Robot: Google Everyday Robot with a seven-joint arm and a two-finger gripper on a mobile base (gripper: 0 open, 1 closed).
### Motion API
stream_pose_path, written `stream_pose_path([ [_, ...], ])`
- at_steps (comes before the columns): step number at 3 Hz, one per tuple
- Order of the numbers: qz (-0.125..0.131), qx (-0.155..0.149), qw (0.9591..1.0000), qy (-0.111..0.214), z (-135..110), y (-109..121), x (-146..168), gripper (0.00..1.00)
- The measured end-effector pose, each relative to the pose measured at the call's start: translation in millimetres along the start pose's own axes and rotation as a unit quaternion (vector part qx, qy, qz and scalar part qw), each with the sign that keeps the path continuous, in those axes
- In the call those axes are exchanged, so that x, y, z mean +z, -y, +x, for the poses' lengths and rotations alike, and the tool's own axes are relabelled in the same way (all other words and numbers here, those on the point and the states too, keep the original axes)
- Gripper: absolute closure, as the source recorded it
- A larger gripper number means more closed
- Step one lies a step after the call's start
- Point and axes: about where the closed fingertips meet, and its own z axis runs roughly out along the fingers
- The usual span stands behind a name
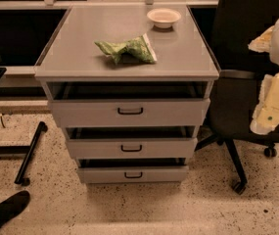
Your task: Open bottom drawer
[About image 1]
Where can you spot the grey drawer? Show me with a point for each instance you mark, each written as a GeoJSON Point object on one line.
{"type": "Point", "coordinates": [105, 104]}
{"type": "Point", "coordinates": [131, 170]}
{"type": "Point", "coordinates": [130, 142]}

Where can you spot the grey top drawer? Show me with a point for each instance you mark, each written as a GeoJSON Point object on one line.
{"type": "Point", "coordinates": [105, 104]}

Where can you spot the green chip bag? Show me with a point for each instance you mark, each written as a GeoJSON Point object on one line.
{"type": "Point", "coordinates": [139, 47]}

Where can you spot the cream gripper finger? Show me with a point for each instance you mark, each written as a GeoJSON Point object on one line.
{"type": "Point", "coordinates": [263, 42]}
{"type": "Point", "coordinates": [266, 114]}

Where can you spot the grey drawer cabinet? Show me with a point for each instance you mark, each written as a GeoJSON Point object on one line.
{"type": "Point", "coordinates": [182, 54]}

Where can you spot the grey middle drawer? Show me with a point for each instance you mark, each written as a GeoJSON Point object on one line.
{"type": "Point", "coordinates": [130, 142]}

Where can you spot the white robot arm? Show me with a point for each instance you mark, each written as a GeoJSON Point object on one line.
{"type": "Point", "coordinates": [274, 50]}

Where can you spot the black office chair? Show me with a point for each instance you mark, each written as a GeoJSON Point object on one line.
{"type": "Point", "coordinates": [228, 28]}

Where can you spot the grey bottom drawer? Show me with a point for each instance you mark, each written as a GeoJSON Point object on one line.
{"type": "Point", "coordinates": [131, 170]}

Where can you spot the black shoe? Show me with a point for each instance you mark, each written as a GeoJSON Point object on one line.
{"type": "Point", "coordinates": [13, 206]}

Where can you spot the black table leg base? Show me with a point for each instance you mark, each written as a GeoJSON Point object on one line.
{"type": "Point", "coordinates": [26, 152]}

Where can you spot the white bowl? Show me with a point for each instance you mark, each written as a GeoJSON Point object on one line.
{"type": "Point", "coordinates": [163, 17]}

